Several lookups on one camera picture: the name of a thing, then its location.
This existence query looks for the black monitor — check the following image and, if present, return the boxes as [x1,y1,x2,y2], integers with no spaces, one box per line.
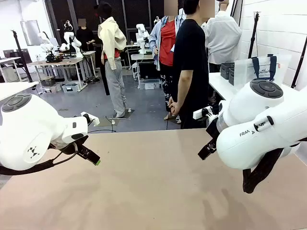
[2,48,30,59]

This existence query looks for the grey top robot table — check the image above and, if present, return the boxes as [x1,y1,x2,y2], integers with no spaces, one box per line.
[130,54,154,90]

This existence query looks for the person in red shirt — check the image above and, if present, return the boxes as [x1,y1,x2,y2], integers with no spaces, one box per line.
[149,0,186,121]

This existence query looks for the grey wall panel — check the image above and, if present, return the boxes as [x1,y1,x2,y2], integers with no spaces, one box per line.
[20,20,42,46]

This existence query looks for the clear plastic storage box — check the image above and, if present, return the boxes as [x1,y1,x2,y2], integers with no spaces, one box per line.
[139,78,161,91]
[61,82,81,94]

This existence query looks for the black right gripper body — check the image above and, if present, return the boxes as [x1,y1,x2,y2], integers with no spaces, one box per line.
[205,115,220,145]

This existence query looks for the person in white shirt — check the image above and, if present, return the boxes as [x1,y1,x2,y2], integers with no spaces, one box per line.
[202,0,242,72]

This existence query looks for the wooden top work table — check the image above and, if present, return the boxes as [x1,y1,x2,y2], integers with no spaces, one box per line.
[27,58,85,93]

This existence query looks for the person in cream jacket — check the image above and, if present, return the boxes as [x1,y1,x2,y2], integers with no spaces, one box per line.
[94,2,128,118]

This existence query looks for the black floor cable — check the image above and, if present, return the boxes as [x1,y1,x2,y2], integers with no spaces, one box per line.
[88,129,118,134]

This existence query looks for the white floor power strip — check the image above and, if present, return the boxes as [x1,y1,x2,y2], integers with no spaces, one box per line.
[105,115,132,121]

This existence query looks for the person in black clothes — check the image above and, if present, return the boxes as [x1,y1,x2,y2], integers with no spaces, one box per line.
[76,18,95,52]

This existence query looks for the clear shopping bag navy handles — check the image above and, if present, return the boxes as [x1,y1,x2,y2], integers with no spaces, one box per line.
[234,54,292,90]

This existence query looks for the person's left hand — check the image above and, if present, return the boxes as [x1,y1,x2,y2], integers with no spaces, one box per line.
[167,97,180,115]

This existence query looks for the grey storage box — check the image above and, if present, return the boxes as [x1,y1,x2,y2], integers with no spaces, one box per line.
[39,76,57,87]

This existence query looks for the person's left forearm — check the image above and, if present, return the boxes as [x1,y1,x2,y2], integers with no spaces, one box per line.
[176,69,194,104]

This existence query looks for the person in black T-shirt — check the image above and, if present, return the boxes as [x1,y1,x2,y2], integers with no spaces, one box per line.
[167,0,211,130]

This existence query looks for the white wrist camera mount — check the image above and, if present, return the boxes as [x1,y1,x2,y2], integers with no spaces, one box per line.
[81,111,100,127]
[193,106,220,120]

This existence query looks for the black left arm cable sleeve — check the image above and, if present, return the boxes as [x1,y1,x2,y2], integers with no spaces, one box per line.
[0,141,80,176]

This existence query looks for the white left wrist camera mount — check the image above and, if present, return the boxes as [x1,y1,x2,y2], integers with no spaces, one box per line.
[81,111,100,127]

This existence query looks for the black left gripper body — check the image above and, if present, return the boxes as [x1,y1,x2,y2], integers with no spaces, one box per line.
[49,134,89,155]

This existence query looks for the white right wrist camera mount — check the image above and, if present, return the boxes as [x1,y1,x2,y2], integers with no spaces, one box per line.
[193,106,220,120]

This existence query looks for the white side table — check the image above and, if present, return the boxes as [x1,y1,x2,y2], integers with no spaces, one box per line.
[208,71,307,102]

